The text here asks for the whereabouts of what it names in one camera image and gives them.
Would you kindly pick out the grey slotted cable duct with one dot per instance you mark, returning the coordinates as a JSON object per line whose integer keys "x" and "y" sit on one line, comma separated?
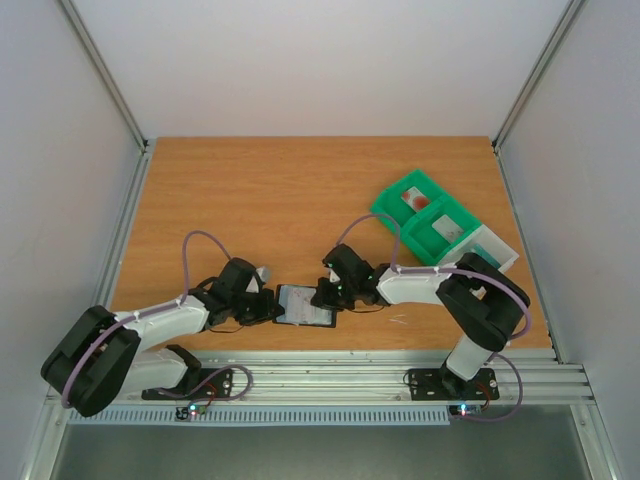
{"x": 258, "y": 416}

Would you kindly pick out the white card with red dot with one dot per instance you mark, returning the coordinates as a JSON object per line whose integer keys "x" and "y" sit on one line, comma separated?
{"x": 415, "y": 199}

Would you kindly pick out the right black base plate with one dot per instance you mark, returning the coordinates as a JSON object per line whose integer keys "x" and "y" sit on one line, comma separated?
{"x": 429, "y": 384}

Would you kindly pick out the aluminium frame post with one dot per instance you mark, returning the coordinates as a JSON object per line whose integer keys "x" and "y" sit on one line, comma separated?
{"x": 92, "y": 51}
{"x": 549, "y": 51}

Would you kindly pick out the green plastic compartment tray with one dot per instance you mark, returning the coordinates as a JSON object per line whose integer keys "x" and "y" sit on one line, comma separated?
{"x": 416, "y": 230}

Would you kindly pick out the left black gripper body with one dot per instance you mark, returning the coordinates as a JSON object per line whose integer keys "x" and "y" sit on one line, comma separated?
{"x": 247, "y": 312}

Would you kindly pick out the right aluminium frame post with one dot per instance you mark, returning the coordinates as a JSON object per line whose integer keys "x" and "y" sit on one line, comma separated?
{"x": 549, "y": 51}

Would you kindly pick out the white plastic bin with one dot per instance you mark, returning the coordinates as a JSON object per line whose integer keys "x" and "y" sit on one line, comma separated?
{"x": 506, "y": 255}

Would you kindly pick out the teal card in bin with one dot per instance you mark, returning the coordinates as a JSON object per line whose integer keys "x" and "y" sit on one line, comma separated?
{"x": 487, "y": 256}

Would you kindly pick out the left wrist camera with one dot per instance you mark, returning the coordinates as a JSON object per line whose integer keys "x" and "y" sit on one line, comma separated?
{"x": 259, "y": 278}

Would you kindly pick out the aluminium front rail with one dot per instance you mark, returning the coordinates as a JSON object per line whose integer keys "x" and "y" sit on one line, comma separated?
{"x": 335, "y": 377}

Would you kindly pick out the white card red print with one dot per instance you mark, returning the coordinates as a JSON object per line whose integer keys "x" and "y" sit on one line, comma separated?
{"x": 296, "y": 302}

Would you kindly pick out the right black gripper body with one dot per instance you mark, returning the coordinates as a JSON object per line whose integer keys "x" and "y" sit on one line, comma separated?
{"x": 329, "y": 292}

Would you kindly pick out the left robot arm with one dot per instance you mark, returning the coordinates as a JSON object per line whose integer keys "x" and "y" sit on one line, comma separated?
{"x": 106, "y": 354}

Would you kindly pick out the black leather card holder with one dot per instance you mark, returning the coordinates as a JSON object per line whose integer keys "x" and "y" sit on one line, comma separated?
{"x": 324, "y": 318}

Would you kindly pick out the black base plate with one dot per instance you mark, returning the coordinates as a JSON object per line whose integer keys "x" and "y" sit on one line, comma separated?
{"x": 429, "y": 384}
{"x": 215, "y": 384}

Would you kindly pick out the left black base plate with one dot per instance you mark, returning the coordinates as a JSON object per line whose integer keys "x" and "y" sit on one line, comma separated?
{"x": 215, "y": 384}

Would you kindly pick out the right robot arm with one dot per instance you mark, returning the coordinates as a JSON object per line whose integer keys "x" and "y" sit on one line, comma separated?
{"x": 487, "y": 306}

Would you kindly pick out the white card in tray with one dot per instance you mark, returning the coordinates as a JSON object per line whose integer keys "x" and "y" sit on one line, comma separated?
{"x": 447, "y": 228}

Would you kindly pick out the left aluminium frame post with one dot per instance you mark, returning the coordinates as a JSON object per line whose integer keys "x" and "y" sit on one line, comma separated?
{"x": 92, "y": 51}

